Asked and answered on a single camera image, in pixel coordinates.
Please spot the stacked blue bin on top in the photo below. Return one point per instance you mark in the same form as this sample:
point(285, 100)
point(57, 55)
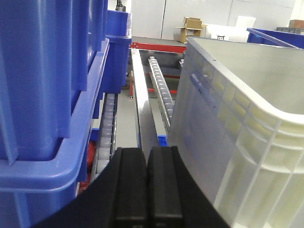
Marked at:
point(46, 51)

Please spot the brown cardboard box far right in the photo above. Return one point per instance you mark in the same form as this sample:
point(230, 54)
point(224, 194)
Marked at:
point(296, 23)

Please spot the blue bin upper right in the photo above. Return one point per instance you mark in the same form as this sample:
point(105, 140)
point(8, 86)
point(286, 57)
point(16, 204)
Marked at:
point(275, 38)

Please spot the roller track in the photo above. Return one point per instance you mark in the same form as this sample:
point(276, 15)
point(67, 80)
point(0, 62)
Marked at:
point(162, 91)
point(105, 145)

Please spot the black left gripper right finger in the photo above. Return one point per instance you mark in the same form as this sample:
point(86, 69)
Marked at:
point(174, 198)

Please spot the blue bin upper left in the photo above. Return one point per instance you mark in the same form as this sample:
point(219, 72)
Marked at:
point(30, 191)

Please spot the inner roller track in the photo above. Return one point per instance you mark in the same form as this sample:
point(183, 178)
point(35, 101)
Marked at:
point(162, 91)

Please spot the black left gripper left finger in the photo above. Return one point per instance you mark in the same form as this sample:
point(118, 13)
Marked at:
point(117, 198)

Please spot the open cardboard box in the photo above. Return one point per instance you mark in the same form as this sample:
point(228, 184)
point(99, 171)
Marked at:
point(192, 27)

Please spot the metal shelf divider rail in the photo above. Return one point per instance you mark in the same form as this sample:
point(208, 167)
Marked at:
point(147, 135)

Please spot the far blue bin behind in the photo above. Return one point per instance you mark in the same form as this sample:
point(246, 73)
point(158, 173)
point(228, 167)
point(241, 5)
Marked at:
point(119, 33)

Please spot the red mesh bag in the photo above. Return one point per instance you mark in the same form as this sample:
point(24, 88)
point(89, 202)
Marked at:
point(89, 165)

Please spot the white plastic tote box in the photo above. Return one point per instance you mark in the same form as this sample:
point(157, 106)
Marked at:
point(238, 123)

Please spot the red shelf frame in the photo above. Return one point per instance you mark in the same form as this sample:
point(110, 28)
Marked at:
point(169, 58)

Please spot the left roller track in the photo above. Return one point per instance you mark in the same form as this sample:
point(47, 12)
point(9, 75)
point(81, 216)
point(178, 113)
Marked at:
point(105, 145)

